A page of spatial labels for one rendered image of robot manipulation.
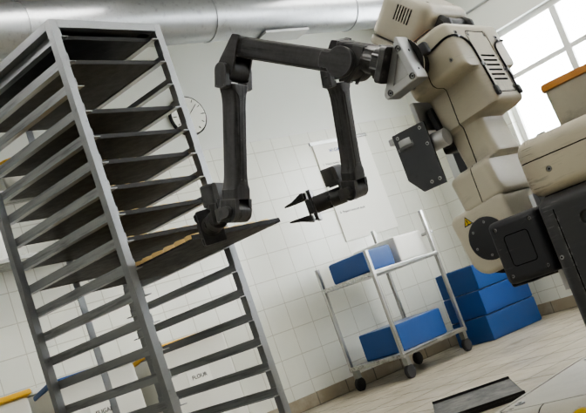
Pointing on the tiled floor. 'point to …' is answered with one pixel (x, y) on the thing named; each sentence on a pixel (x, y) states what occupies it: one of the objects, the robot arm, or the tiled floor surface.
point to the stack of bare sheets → (480, 397)
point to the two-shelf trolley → (399, 311)
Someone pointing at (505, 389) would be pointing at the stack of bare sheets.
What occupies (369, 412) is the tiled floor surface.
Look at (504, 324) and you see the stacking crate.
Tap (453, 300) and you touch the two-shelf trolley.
